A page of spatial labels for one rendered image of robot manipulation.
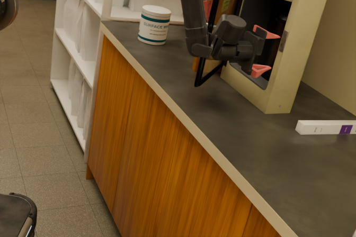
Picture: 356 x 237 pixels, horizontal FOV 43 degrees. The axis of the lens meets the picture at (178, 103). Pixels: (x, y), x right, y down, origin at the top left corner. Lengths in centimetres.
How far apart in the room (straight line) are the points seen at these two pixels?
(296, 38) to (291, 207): 61
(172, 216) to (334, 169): 60
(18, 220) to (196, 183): 86
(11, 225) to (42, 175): 75
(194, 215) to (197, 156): 20
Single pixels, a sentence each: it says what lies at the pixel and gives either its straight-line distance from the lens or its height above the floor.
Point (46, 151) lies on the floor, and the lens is 295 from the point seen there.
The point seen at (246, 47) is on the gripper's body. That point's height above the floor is 122.
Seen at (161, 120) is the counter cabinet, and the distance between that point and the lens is 170.
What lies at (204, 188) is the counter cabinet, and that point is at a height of 76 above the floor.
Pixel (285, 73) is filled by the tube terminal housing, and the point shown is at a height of 109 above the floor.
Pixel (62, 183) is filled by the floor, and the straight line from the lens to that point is 267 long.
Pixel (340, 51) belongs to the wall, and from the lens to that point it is 195.
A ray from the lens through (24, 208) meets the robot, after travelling 211.
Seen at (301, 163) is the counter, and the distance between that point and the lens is 137.
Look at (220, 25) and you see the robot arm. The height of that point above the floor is 127.
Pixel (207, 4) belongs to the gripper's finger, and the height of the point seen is 126.
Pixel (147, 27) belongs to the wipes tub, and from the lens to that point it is 205.
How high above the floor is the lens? 156
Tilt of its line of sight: 24 degrees down
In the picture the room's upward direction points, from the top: 12 degrees clockwise
